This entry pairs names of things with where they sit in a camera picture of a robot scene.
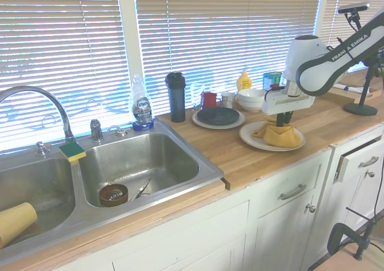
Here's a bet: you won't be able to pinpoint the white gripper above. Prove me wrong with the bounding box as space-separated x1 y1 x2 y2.
261 90 315 127

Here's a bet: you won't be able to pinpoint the yellow terry cloth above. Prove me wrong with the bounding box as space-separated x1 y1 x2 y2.
251 121 302 147

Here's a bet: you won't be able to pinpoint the white plate with gold rim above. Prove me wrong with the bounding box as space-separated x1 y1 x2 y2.
239 121 307 152

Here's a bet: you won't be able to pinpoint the dark plate with cream rim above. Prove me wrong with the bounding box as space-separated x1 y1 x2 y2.
191 106 246 130

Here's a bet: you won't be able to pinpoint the white ceramic bowl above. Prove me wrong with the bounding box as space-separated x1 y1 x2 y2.
238 88 267 113

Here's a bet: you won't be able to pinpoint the yellow mustard bottle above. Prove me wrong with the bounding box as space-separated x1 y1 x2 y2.
236 69 252 92

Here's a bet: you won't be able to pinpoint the white printed mug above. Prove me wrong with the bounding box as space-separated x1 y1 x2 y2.
221 91 238 109

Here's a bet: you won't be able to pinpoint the wooden tray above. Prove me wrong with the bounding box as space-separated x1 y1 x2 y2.
325 83 384 104

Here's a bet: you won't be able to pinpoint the white rolled cloth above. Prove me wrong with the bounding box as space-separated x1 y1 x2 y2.
333 83 364 92

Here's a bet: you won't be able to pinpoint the red mug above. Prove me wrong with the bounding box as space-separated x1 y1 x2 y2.
200 91 222 109

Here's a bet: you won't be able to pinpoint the white open drawer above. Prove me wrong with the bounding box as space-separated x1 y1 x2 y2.
334 137 384 183

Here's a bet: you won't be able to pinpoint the clear drinking glass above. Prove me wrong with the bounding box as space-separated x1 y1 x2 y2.
190 83 205 112

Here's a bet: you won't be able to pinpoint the black shaker bottle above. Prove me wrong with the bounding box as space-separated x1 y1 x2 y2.
164 71 187 123

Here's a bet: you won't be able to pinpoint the white window blind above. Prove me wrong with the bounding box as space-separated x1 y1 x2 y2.
0 0 127 152
325 0 384 71
133 0 323 118

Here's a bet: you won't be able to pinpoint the black clamp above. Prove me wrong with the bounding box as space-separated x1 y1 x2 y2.
326 206 380 261

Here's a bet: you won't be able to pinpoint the white kitchen cabinet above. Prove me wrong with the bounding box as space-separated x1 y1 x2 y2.
53 121 384 271

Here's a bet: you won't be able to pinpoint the stainless steel double sink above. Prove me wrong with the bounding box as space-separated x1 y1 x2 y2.
0 119 225 263

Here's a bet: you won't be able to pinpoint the clear dish soap bottle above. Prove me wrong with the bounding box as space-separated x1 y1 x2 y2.
131 74 157 131

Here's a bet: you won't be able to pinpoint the metal tongs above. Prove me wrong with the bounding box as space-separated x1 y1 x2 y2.
129 177 152 201

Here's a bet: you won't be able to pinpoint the metal whisk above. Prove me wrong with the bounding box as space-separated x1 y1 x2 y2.
107 188 124 201

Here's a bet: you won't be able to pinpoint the brown bowl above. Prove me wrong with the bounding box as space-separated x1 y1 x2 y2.
98 183 130 208

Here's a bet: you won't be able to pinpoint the green and yellow sponge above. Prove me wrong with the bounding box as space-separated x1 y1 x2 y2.
58 141 87 164

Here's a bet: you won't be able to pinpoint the chrome curved faucet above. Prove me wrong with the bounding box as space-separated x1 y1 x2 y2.
0 85 76 143

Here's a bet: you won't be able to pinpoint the chrome sink knob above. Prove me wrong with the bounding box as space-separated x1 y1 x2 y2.
34 141 49 157

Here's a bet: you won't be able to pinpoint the yellow plastic cup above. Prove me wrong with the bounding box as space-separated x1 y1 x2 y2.
0 201 38 249

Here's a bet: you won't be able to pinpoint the metal drawer handle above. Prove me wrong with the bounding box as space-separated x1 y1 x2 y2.
280 183 307 200
358 156 379 168

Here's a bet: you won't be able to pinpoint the black camera stand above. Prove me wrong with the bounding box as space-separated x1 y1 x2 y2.
343 11 384 116

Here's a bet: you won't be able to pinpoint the grey stereo camera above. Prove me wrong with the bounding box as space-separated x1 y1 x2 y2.
338 2 371 14

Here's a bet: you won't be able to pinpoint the black cable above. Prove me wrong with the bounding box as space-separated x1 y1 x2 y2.
373 171 384 224

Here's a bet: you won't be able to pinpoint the chrome sink sprayer ring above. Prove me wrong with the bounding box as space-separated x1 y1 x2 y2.
107 125 127 138

